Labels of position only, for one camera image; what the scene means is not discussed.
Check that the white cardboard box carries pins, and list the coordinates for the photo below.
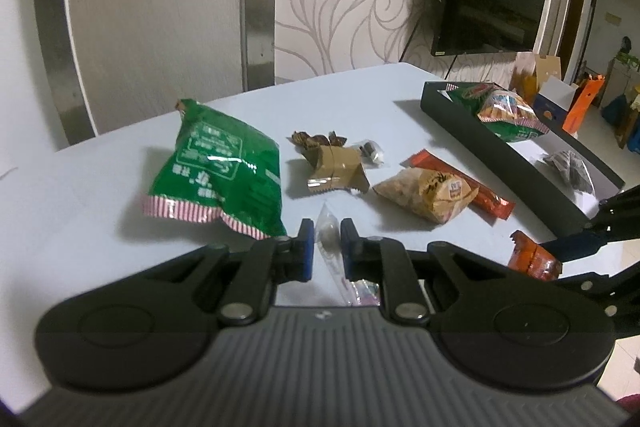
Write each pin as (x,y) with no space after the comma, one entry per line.
(553,103)

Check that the orange paper bag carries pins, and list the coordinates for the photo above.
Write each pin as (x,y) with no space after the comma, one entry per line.
(585,93)

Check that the small brown wrapped candy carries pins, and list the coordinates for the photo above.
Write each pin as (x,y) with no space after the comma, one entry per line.
(307,141)

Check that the green chips bag in tray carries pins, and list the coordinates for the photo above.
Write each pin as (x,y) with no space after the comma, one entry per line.
(501,111)

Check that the clear small candy bag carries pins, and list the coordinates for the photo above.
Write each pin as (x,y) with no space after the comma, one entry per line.
(328,239)

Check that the silver printed snack packet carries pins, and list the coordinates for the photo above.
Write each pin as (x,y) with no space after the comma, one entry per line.
(572,170)

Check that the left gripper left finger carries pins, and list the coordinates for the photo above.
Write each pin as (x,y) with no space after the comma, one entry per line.
(256,274)

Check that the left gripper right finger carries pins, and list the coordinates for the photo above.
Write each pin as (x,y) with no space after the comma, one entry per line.
(385,262)

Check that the brown paper snack packet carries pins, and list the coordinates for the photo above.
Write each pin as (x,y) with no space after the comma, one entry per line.
(335,168)

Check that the large green snack bag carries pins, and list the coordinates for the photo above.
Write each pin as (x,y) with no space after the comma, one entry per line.
(222,169)

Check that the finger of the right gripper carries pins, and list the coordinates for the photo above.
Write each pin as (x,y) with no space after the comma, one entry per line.
(617,296)
(617,220)

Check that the orange snack packet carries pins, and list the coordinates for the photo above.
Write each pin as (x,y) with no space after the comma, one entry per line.
(532,259)

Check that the black shallow tray box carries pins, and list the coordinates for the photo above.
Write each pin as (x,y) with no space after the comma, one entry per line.
(546,199)

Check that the long red snack bar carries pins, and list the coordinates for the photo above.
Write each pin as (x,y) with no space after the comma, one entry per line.
(486,199)

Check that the tan cracker snack packet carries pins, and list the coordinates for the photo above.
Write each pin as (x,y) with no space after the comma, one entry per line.
(434,195)

